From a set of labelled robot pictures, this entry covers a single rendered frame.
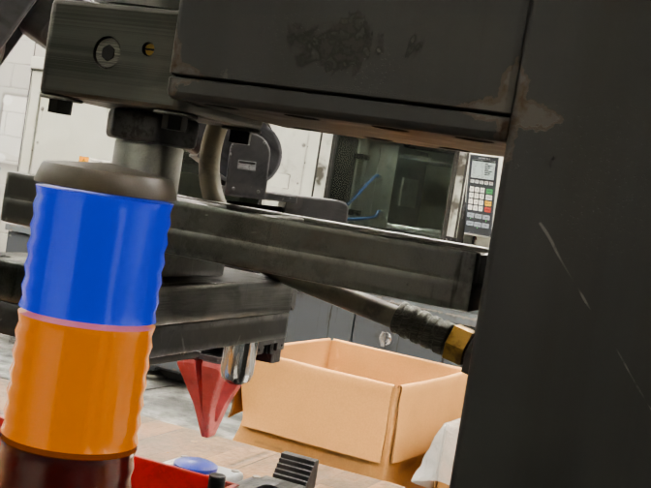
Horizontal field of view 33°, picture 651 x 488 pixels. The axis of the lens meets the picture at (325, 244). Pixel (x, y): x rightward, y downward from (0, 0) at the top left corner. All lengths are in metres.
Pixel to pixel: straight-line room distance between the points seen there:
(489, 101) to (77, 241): 0.22
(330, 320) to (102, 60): 4.97
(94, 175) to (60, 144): 6.26
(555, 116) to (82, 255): 0.23
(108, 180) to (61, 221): 0.02
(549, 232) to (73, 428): 0.22
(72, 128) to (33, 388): 6.21
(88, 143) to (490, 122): 5.99
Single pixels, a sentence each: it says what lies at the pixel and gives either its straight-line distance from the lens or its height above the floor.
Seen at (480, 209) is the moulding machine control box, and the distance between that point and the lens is 5.10.
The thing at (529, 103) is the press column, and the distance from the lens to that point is 0.46.
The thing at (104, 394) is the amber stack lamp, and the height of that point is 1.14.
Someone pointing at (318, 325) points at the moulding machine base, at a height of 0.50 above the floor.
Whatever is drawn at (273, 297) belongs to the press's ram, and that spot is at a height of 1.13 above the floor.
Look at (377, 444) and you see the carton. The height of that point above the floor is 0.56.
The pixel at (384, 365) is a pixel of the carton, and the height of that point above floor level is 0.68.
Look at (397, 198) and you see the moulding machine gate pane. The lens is 5.36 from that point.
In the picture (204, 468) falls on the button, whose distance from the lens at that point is 1.00.
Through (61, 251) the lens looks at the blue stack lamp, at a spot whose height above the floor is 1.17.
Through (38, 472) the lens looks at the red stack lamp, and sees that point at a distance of 0.31.
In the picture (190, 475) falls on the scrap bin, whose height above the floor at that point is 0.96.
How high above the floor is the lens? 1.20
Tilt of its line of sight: 3 degrees down
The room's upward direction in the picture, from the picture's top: 9 degrees clockwise
